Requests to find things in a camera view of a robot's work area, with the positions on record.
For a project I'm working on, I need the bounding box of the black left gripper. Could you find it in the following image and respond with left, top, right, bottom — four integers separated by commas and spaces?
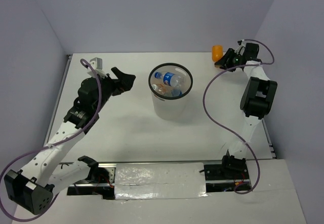
94, 67, 135, 112

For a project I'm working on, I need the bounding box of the orange bottle with label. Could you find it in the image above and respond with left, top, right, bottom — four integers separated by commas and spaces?
212, 45, 223, 67

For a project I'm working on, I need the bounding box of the blue cap pepsi water bottle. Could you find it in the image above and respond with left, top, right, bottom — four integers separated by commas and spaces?
154, 71, 186, 88

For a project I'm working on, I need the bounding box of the blue label white cap bottle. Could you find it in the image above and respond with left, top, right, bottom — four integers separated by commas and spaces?
170, 88, 182, 97

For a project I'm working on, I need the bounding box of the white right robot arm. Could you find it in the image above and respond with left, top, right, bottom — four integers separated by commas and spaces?
212, 40, 277, 179

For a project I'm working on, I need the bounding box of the white bin with black rim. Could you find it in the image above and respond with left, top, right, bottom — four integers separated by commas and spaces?
148, 63, 193, 120

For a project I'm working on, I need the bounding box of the silver foil tape panel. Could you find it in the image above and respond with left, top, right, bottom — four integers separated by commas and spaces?
114, 163, 207, 200

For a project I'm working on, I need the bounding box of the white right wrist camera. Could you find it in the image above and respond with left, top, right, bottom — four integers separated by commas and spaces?
235, 40, 246, 54

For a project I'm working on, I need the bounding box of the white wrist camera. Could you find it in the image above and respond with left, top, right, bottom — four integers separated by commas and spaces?
235, 40, 246, 54
87, 57, 107, 79

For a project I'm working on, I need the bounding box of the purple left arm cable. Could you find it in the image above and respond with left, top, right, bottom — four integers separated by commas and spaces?
0, 58, 103, 222

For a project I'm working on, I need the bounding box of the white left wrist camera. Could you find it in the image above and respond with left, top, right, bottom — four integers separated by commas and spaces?
87, 57, 107, 79

